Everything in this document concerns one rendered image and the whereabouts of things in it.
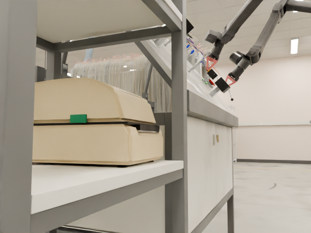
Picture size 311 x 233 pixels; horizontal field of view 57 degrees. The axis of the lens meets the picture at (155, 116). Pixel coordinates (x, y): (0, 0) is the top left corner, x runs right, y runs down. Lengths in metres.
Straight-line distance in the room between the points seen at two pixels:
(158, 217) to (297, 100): 9.05
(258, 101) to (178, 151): 9.10
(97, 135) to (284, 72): 9.49
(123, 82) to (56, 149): 2.08
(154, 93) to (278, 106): 7.56
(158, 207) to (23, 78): 0.68
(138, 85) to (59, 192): 2.31
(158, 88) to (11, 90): 2.24
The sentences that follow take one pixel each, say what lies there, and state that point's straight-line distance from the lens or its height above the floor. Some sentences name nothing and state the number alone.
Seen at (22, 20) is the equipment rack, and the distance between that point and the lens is 0.33.
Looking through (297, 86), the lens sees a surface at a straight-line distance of 9.87.
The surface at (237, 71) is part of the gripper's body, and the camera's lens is 1.78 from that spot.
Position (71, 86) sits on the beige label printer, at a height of 0.83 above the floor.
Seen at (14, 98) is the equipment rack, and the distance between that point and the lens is 0.30.
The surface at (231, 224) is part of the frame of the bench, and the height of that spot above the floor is 0.16.
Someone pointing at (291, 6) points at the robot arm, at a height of 1.54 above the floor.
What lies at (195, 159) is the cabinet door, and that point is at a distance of 1.07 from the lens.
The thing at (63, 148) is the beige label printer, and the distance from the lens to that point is 0.64.
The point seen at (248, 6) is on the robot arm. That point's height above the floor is 1.38.
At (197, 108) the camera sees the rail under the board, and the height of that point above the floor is 0.82.
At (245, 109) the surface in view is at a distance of 9.85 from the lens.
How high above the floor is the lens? 0.72
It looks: 5 degrees up
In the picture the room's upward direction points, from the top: straight up
